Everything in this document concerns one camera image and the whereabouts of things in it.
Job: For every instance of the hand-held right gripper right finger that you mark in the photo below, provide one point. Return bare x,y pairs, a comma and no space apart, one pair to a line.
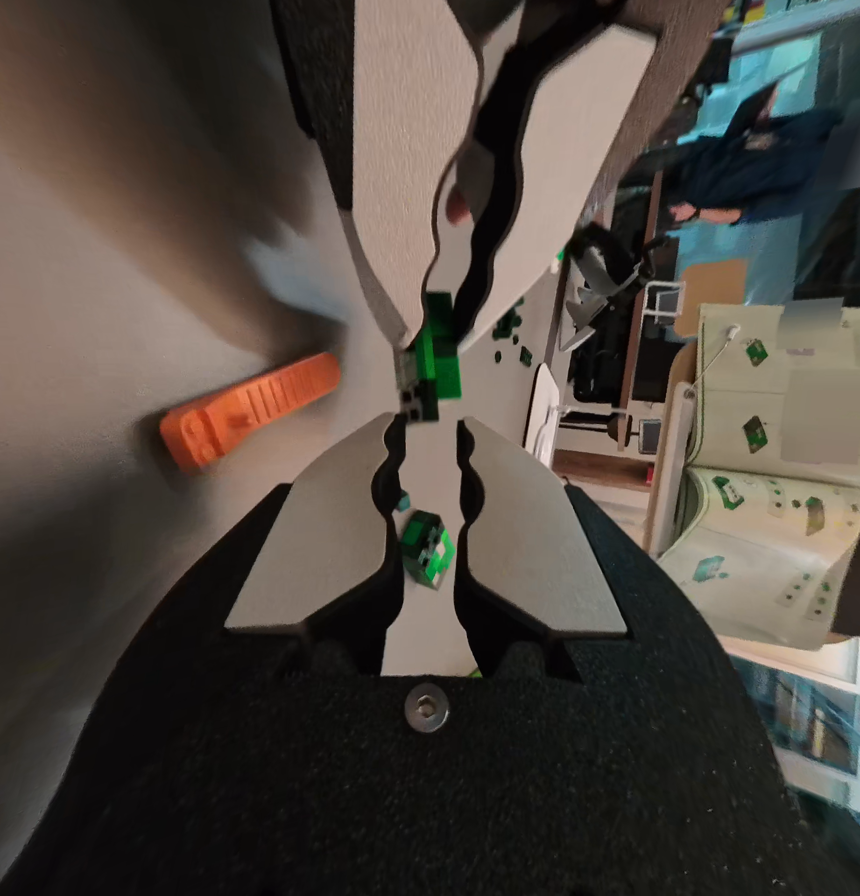
542,553

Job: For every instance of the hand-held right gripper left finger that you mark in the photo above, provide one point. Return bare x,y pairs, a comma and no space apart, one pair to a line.
318,553

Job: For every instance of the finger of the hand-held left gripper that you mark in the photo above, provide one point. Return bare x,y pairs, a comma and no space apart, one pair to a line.
577,140
402,126

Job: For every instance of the pile of dark green bricks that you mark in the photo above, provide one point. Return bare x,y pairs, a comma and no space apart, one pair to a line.
507,325

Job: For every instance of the green white lego assembly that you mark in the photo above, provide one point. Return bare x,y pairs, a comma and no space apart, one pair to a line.
437,364

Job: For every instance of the green cube lego model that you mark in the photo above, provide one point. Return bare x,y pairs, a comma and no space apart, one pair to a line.
426,549

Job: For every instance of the black headband device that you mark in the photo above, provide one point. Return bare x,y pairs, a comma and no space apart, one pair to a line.
577,238

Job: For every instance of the white book stand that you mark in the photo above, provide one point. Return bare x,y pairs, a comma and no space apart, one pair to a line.
542,420

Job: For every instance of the orange brick separator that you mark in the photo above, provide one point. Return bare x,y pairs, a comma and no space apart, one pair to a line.
248,413

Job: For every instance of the white triangular stand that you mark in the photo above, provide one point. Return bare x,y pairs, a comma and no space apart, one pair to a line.
577,336

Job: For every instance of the open instruction booklet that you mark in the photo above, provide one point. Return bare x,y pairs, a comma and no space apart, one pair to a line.
738,392

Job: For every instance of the black panel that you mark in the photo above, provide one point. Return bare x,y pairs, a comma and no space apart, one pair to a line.
857,560

